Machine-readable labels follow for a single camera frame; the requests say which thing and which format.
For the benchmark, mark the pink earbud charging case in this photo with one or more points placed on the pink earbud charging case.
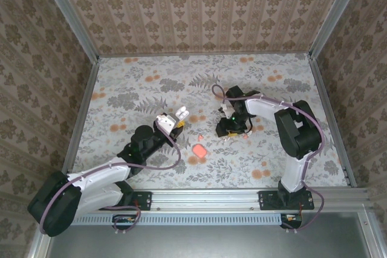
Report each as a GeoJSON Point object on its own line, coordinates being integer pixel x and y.
{"type": "Point", "coordinates": [199, 150]}

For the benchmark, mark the aluminium frame beam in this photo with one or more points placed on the aluminium frame beam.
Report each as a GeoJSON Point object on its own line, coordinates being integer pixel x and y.
{"type": "Point", "coordinates": [205, 199]}

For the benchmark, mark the aluminium table side rail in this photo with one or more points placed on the aluminium table side rail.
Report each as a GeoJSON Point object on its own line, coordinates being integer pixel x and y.
{"type": "Point", "coordinates": [335, 131]}
{"type": "Point", "coordinates": [81, 113]}

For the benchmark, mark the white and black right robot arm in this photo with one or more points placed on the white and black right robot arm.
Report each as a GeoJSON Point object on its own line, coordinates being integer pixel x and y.
{"type": "Point", "coordinates": [297, 131]}

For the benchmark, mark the aluminium table end rail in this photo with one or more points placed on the aluminium table end rail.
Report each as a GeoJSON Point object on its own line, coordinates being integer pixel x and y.
{"type": "Point", "coordinates": [205, 55]}

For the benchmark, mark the grey metal sheet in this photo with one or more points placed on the grey metal sheet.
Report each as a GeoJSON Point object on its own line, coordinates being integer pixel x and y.
{"type": "Point", "coordinates": [211, 243]}

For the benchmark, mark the black control board box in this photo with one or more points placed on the black control board box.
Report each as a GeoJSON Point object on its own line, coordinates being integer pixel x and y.
{"type": "Point", "coordinates": [124, 222]}
{"type": "Point", "coordinates": [291, 221]}

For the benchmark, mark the white earbud charging case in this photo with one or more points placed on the white earbud charging case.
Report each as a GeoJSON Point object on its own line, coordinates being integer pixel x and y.
{"type": "Point", "coordinates": [182, 113]}

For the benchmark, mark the aluminium corner post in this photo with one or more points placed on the aluminium corner post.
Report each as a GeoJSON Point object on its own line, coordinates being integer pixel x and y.
{"type": "Point", "coordinates": [69, 16]}
{"type": "Point", "coordinates": [337, 16]}

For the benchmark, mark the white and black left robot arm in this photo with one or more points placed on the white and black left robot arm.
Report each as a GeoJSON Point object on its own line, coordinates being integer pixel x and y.
{"type": "Point", "coordinates": [99, 173]}

